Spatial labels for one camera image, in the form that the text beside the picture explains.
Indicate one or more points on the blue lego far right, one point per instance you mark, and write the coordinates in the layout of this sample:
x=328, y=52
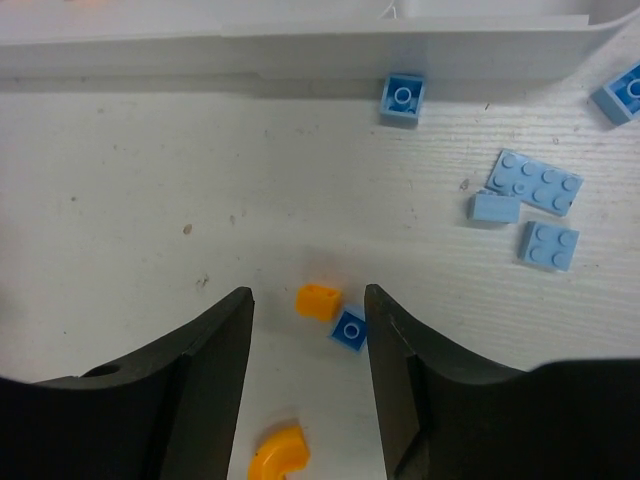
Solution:
x=618, y=98

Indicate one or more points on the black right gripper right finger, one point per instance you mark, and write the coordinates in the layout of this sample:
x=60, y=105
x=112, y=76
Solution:
x=446, y=412

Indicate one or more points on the light blue lego small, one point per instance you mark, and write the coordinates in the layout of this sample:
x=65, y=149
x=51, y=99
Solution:
x=548, y=246

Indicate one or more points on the blue lego beside orange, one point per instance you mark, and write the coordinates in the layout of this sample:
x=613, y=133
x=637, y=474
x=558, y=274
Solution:
x=350, y=330

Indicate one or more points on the light blue lego pair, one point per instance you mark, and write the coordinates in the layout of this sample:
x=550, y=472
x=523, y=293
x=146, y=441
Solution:
x=534, y=183

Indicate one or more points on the light blue lego brick side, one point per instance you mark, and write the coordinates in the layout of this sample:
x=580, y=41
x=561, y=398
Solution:
x=487, y=206

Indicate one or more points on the blue lego top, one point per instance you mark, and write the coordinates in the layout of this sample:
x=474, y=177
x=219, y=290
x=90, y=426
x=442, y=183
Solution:
x=401, y=100

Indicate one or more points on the orange curved lego right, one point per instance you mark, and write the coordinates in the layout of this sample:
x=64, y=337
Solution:
x=283, y=452

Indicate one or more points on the white divided sorting tray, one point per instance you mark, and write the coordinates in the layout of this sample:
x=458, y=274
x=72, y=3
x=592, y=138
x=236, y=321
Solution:
x=443, y=40

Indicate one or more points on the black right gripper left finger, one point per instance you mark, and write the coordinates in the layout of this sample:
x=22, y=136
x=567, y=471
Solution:
x=167, y=410

